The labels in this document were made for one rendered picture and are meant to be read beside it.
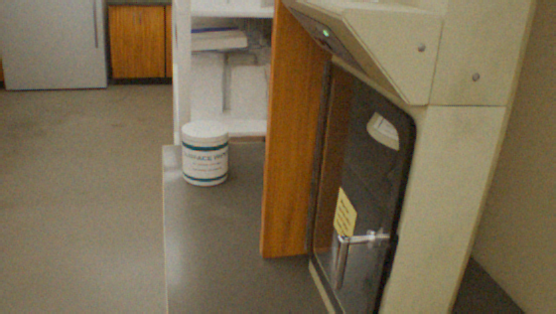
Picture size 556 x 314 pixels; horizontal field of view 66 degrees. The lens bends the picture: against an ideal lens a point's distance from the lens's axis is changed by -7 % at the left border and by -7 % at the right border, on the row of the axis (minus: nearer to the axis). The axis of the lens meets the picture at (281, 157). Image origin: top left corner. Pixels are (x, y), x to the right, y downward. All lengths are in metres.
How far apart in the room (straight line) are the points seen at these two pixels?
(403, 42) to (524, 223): 0.65
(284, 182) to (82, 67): 4.73
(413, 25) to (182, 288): 0.67
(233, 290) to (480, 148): 0.56
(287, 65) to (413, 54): 0.39
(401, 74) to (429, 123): 0.07
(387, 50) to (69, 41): 5.12
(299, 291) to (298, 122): 0.33
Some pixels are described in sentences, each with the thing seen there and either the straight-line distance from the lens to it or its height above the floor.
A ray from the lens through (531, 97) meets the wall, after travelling 1.03.
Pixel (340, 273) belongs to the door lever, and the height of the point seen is 1.15.
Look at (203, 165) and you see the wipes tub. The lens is 1.26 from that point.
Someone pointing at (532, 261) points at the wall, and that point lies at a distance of 1.06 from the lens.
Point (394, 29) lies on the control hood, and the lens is 0.48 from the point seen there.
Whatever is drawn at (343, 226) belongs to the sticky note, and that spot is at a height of 1.16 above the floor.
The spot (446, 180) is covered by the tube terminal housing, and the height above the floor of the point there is 1.31.
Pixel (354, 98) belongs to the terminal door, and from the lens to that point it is 0.69.
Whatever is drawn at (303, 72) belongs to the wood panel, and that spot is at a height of 1.35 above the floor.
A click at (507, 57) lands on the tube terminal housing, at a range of 0.57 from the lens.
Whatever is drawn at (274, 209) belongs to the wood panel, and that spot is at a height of 1.06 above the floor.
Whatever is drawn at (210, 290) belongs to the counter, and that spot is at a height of 0.94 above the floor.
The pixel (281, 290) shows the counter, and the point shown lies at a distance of 0.94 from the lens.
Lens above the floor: 1.56
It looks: 24 degrees down
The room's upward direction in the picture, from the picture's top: 4 degrees clockwise
